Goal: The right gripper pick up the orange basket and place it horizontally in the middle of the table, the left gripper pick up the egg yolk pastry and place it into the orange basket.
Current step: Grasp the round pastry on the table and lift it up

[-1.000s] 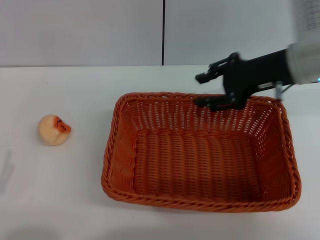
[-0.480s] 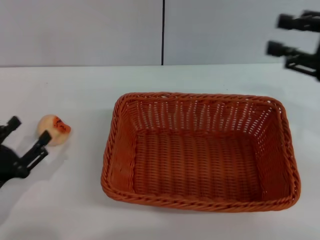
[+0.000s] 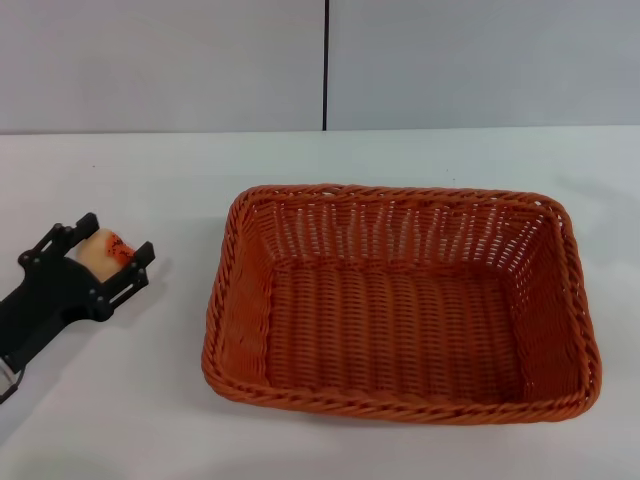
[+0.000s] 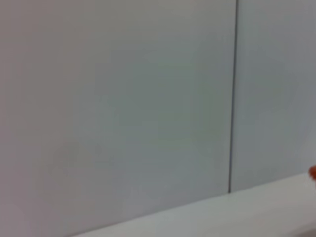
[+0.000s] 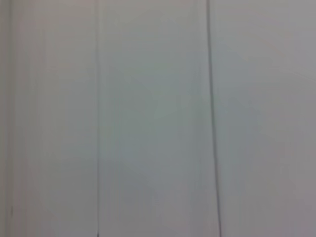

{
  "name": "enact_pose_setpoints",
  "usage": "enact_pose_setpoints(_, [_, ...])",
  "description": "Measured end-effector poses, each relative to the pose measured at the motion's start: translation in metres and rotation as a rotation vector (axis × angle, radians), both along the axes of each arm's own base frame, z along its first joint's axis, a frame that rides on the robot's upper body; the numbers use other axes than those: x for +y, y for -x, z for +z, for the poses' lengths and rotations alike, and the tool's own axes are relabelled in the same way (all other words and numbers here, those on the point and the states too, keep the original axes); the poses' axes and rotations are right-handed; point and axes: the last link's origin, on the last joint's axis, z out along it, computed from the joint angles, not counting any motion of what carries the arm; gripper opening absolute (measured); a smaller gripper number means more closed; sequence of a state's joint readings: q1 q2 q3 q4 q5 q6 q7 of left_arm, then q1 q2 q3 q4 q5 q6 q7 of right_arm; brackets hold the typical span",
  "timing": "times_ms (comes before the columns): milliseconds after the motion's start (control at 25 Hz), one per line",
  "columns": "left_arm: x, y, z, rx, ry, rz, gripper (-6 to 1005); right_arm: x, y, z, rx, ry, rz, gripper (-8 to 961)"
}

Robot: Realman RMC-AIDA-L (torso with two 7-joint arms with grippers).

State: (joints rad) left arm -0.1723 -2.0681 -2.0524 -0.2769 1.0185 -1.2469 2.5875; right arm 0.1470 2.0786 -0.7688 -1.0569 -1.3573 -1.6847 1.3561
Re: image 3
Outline peach toy with orange patch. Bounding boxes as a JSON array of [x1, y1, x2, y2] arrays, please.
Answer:
[[74, 228, 138, 285]]

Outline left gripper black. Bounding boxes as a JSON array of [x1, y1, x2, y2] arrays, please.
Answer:
[[0, 212, 157, 374]]

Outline orange woven rectangular basket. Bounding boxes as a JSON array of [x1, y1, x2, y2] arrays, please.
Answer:
[[201, 183, 603, 425]]

